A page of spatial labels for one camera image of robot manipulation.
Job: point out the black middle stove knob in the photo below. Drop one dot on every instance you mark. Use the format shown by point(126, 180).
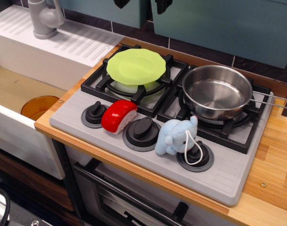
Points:
point(141, 135)

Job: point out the black stove knob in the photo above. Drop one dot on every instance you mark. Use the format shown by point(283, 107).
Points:
point(141, 135)
point(199, 159)
point(92, 116)

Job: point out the red white toy sushi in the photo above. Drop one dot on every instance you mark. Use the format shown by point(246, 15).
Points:
point(118, 116)

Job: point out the black left burner grate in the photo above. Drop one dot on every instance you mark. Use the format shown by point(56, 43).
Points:
point(149, 98)

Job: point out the black burner grate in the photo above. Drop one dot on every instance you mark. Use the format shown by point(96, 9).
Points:
point(236, 133)
point(149, 98)

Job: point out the light blue stuffed hippo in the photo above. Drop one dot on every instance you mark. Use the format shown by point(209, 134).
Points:
point(177, 136)

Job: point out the green plastic plate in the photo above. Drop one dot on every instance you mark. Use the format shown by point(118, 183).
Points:
point(136, 66)

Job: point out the black left stove knob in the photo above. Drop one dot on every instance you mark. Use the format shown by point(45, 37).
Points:
point(92, 116)

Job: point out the grey toy stove top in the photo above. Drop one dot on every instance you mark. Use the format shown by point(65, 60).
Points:
point(223, 182)

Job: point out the black right stove knob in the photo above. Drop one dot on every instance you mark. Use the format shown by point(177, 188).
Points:
point(199, 159)

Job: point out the stainless steel pot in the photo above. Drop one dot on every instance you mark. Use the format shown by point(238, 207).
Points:
point(219, 93)

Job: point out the toy oven door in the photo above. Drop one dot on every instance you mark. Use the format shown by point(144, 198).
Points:
point(135, 203)

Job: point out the black right burner grate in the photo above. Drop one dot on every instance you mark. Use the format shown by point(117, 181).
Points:
point(236, 133)

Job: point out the orange plastic bowl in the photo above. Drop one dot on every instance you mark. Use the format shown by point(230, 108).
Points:
point(36, 107)

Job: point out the wooden lower shelf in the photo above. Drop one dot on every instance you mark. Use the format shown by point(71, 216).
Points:
point(35, 184)

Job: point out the white toy sink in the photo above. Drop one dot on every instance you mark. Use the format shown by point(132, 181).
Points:
point(31, 68)

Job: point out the grey toy faucet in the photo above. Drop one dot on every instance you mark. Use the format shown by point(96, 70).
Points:
point(45, 20)

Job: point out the teal left wall cabinet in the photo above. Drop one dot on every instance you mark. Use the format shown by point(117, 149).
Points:
point(133, 14)

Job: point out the teal wall cabinet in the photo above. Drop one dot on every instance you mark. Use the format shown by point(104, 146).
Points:
point(133, 14)
point(251, 29)

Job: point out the teal right wall cabinet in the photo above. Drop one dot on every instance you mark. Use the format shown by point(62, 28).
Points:
point(251, 29)

